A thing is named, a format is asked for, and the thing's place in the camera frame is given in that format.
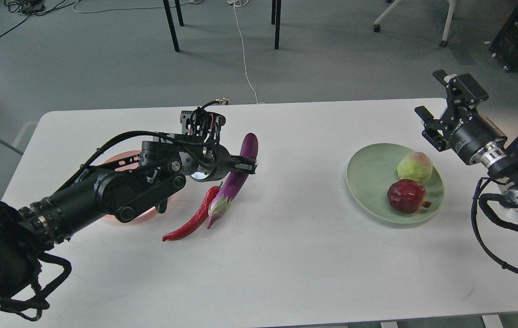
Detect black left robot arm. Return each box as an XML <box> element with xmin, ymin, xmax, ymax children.
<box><xmin>0</xmin><ymin>99</ymin><xmax>259</xmax><ymax>321</ymax></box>

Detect green pink peach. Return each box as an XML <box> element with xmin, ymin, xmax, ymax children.
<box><xmin>396</xmin><ymin>152</ymin><xmax>433</xmax><ymax>184</ymax></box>

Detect white floor cable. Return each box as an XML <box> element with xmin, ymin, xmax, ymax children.
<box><xmin>227</xmin><ymin>0</ymin><xmax>266</xmax><ymax>105</ymax></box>

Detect red chili pepper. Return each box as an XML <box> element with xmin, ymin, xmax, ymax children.
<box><xmin>162</xmin><ymin>183</ymin><xmax>222</xmax><ymax>241</ymax></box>

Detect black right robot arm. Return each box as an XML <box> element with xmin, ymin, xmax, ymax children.
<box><xmin>415</xmin><ymin>69</ymin><xmax>518</xmax><ymax>274</ymax></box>

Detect white chair base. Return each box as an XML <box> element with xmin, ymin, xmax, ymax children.
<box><xmin>372</xmin><ymin>0</ymin><xmax>459</xmax><ymax>49</ymax></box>

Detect black floor cables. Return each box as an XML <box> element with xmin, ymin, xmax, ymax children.
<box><xmin>0</xmin><ymin>0</ymin><xmax>205</xmax><ymax>53</ymax></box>

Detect red pomegranate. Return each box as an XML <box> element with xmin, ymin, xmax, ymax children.
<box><xmin>387</xmin><ymin>179</ymin><xmax>432</xmax><ymax>214</ymax></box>

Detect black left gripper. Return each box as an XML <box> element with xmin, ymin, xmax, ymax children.
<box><xmin>186</xmin><ymin>145</ymin><xmax>257</xmax><ymax>182</ymax></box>

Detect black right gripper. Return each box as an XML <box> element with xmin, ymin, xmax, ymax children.
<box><xmin>414</xmin><ymin>69</ymin><xmax>507</xmax><ymax>165</ymax></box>

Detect black table legs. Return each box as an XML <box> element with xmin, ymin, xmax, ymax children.
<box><xmin>163</xmin><ymin>0</ymin><xmax>282</xmax><ymax>52</ymax></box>

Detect purple eggplant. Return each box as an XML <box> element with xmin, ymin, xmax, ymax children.
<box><xmin>207</xmin><ymin>133</ymin><xmax>259</xmax><ymax>229</ymax></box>

